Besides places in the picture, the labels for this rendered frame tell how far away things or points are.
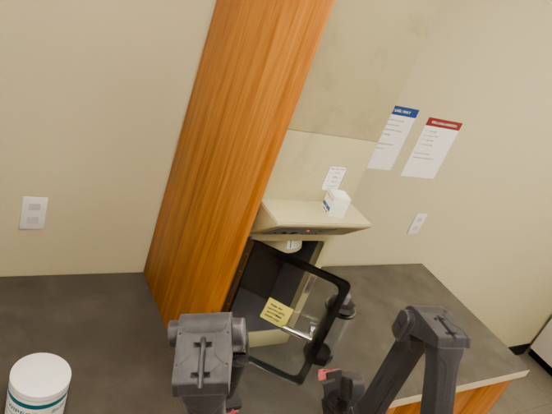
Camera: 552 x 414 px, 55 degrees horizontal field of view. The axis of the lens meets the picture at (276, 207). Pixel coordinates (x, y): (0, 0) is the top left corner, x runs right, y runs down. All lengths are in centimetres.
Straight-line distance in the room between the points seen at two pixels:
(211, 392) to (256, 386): 94
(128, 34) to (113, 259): 78
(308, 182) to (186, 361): 80
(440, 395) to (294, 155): 66
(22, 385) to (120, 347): 39
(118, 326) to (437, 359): 100
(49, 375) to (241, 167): 66
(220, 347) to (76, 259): 119
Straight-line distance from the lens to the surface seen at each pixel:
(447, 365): 110
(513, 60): 246
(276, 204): 139
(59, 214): 177
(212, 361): 75
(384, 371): 127
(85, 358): 162
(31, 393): 134
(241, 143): 132
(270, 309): 153
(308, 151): 138
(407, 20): 140
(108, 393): 155
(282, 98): 118
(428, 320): 110
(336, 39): 129
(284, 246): 157
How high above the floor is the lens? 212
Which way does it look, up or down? 26 degrees down
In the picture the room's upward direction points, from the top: 21 degrees clockwise
